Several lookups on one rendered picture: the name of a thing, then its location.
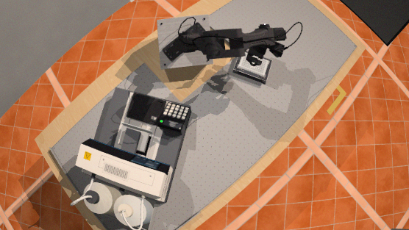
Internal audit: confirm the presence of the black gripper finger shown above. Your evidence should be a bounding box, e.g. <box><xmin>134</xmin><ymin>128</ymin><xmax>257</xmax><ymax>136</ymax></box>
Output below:
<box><xmin>247</xmin><ymin>60</ymin><xmax>262</xmax><ymax>66</ymax></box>

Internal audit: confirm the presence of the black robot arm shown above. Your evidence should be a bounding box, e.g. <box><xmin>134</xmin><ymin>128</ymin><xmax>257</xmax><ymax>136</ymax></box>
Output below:
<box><xmin>163</xmin><ymin>23</ymin><xmax>287</xmax><ymax>61</ymax></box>

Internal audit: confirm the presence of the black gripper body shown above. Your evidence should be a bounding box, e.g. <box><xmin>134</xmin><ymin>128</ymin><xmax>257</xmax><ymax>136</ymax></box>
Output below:
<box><xmin>246</xmin><ymin>46</ymin><xmax>264</xmax><ymax>62</ymax></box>

